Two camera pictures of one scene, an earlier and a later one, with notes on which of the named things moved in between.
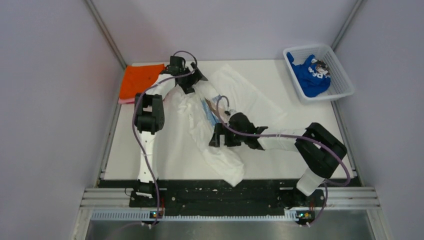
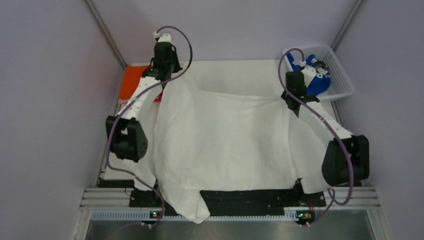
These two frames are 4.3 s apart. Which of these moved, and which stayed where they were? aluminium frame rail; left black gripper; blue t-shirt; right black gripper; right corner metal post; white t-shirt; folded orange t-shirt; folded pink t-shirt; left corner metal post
Moved: white t-shirt; left black gripper; right black gripper
Stayed: folded orange t-shirt; folded pink t-shirt; right corner metal post; left corner metal post; blue t-shirt; aluminium frame rail
